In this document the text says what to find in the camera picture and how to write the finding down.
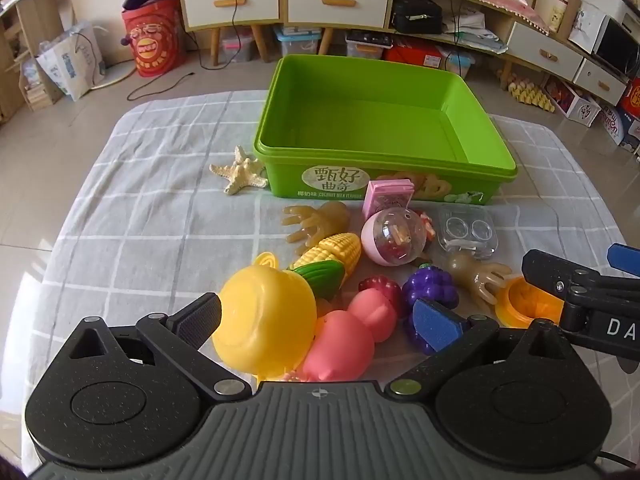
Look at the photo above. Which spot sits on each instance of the stack of white papers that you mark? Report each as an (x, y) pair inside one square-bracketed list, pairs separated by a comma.
[(477, 32)]

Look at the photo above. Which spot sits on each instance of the colourful printed carton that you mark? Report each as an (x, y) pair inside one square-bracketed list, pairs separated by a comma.
[(572, 102)]

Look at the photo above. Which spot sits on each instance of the pink card box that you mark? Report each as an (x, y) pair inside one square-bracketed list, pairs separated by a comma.
[(382, 197)]

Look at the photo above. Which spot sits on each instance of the pink toy gourd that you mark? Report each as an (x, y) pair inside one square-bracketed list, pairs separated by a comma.
[(340, 345)]

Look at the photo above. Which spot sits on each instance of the red cardboard box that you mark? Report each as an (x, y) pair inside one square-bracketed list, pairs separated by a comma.
[(412, 55)]

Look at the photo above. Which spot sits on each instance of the red printed bag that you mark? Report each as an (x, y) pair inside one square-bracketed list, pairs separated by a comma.
[(152, 40)]

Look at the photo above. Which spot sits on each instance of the tan rubber toy hand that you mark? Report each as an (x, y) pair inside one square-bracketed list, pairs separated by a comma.
[(475, 272), (325, 220)]

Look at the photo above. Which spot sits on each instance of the clear storage box dark lid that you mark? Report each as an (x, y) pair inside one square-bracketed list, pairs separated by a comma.
[(367, 45)]

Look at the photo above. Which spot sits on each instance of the black bag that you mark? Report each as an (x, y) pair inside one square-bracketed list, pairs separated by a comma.
[(415, 14)]

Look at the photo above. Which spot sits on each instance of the grey checked blanket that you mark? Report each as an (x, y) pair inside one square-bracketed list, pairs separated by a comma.
[(150, 210)]

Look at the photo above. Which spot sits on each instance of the small clear storage box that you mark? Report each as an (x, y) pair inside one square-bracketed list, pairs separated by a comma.
[(460, 65)]

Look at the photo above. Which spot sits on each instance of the yellow toy corn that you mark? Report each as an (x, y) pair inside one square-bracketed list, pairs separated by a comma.
[(335, 252)]

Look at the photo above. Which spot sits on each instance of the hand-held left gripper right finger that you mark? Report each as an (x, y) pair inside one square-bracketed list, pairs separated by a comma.
[(435, 324)]

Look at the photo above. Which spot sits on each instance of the clear contact lens case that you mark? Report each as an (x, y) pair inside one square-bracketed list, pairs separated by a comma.
[(465, 232)]

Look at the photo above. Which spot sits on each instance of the wooden desk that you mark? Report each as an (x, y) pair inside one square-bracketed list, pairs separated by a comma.
[(30, 35)]

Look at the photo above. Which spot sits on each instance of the clear storage box blue lid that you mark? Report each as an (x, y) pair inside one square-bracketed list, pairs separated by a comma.
[(297, 42)]

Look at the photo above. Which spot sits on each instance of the yellow egg tray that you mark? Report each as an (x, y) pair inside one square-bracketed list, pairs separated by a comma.
[(530, 96)]

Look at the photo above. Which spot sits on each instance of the pink clear capsule ball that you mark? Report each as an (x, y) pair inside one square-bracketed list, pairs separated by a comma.
[(390, 240)]

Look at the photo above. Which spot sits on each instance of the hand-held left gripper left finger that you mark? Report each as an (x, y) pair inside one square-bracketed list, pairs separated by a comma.
[(200, 319)]

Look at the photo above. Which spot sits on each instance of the green plastic box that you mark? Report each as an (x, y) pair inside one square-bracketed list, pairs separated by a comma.
[(360, 110)]

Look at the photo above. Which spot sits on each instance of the purple toy grapes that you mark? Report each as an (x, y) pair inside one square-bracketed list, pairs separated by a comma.
[(430, 285)]

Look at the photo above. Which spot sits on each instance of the dark red toy fruit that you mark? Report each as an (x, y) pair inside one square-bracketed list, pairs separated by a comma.
[(382, 285)]

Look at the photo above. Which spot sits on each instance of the orange toy fruit half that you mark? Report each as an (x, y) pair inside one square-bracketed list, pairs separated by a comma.
[(525, 305)]

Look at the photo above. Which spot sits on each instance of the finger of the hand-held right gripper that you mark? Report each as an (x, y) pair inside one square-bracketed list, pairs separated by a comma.
[(545, 269), (625, 259)]

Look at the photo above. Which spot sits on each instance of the white shopping bag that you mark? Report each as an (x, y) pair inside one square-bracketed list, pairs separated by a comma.
[(70, 62)]

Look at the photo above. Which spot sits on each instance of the beige starfish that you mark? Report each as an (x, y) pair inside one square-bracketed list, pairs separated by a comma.
[(240, 172)]

